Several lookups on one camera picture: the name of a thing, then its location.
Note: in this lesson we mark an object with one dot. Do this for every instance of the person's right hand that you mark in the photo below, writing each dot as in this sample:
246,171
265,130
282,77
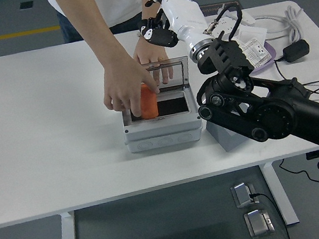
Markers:
124,85

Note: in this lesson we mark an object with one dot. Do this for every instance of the person's left hand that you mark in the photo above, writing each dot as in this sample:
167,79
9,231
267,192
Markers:
151,53

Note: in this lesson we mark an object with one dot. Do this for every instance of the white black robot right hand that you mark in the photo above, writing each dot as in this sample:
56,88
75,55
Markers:
184,16

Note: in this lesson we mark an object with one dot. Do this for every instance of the orange cylindrical battery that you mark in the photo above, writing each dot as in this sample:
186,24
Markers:
148,103

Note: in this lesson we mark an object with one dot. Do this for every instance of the smoky transparent box lid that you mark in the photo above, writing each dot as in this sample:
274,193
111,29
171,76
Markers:
180,74

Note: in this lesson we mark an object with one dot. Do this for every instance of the grey plastic junction box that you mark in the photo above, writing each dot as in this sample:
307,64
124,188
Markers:
161,131

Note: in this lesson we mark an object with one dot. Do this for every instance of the person's right forearm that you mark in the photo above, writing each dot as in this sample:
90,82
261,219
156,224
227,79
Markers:
97,28

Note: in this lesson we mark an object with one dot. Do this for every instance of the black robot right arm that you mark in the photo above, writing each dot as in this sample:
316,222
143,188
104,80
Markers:
299,107

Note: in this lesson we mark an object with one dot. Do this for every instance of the white square socket box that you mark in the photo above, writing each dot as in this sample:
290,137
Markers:
254,33

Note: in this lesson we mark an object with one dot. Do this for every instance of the silver metal floor box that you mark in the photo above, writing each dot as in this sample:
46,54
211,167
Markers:
243,194
258,223

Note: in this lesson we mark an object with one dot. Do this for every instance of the brown floor sign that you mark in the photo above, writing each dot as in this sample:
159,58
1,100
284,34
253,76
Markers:
211,10

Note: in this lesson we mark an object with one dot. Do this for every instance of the purple plastic tray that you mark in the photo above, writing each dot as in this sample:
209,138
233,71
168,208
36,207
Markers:
271,51

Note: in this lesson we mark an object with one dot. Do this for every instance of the grey foam block holder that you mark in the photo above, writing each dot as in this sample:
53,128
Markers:
228,141

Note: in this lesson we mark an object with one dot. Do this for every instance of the black power adapter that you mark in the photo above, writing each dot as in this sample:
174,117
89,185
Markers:
297,51

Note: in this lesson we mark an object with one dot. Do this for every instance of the black floor hatch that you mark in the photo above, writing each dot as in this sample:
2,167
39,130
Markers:
26,5

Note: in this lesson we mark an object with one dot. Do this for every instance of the black table control panel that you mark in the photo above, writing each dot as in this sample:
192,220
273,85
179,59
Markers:
317,155

